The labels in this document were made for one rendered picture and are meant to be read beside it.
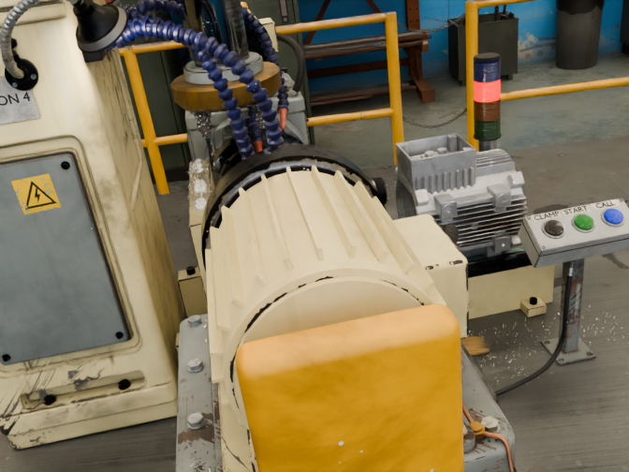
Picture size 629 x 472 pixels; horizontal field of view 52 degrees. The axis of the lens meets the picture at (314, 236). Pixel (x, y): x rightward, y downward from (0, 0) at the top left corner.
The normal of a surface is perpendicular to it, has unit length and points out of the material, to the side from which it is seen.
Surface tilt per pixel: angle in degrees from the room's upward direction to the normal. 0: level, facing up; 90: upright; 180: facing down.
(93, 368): 90
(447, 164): 90
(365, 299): 90
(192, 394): 0
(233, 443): 0
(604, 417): 0
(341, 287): 90
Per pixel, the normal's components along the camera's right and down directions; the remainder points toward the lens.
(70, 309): 0.17, 0.44
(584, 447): -0.12, -0.88
